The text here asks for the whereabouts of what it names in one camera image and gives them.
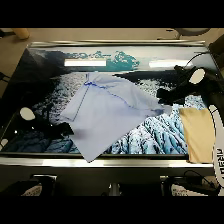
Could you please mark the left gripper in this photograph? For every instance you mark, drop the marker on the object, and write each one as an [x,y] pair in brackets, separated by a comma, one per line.
[63,129]

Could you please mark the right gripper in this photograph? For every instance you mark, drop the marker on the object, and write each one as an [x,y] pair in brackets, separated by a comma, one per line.
[171,94]

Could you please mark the light blue shirt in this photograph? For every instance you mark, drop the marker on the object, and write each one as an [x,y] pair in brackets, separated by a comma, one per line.
[110,116]

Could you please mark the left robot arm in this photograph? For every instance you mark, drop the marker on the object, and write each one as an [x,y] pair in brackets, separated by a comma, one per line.
[37,124]

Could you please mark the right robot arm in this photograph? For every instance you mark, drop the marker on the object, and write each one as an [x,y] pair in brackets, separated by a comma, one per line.
[207,87]

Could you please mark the tan garment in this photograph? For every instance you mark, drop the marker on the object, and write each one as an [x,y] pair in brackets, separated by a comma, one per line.
[197,133]

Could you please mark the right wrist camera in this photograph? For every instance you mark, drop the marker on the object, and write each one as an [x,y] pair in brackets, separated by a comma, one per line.
[180,70]

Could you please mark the silver frame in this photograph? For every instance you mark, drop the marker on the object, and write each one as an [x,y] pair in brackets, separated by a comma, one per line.
[133,162]

